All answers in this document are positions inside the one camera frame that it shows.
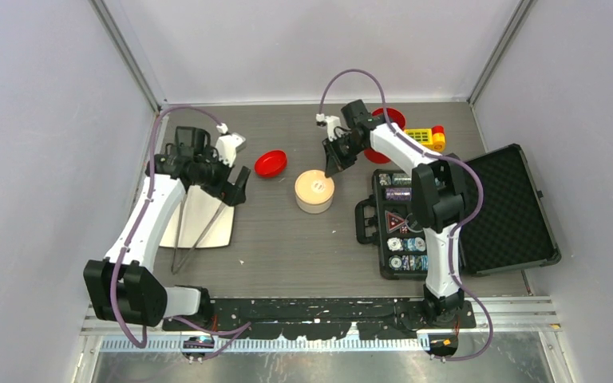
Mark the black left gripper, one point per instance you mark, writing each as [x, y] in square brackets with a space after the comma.
[231, 194]

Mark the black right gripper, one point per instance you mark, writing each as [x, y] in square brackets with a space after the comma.
[334, 163]

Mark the steel round lunch container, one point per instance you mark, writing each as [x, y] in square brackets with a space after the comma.
[314, 203]

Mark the red round lid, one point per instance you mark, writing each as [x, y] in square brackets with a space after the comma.
[270, 164]

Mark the red tall cup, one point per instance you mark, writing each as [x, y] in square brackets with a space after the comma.
[385, 146]

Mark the metal tongs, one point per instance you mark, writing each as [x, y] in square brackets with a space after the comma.
[195, 232]

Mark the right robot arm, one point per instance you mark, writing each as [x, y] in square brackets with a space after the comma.
[438, 196]

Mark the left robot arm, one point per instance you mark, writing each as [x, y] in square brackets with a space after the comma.
[122, 285]

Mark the white square plate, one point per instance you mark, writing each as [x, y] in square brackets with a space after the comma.
[206, 222]

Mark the yellow tape measure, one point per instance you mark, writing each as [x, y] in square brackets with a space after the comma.
[432, 138]

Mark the black poker chip case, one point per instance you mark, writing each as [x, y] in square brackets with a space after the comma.
[510, 232]

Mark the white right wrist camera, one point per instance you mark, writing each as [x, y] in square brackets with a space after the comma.
[331, 124]

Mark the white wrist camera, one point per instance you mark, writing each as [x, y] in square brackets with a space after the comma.
[229, 145]
[331, 124]

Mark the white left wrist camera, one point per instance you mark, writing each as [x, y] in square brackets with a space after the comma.
[229, 145]

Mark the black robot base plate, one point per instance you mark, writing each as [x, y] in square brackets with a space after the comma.
[321, 318]

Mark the aluminium frame rail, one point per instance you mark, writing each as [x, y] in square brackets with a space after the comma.
[494, 316]

